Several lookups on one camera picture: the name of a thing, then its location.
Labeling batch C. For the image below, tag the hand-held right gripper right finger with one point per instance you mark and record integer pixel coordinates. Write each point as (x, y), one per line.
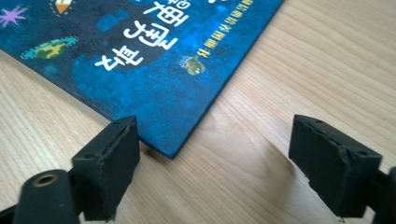
(333, 168)

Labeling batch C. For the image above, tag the blue picture book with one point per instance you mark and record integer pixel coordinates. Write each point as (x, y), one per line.
(149, 71)

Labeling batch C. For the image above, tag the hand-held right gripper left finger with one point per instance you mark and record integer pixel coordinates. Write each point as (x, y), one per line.
(106, 168)

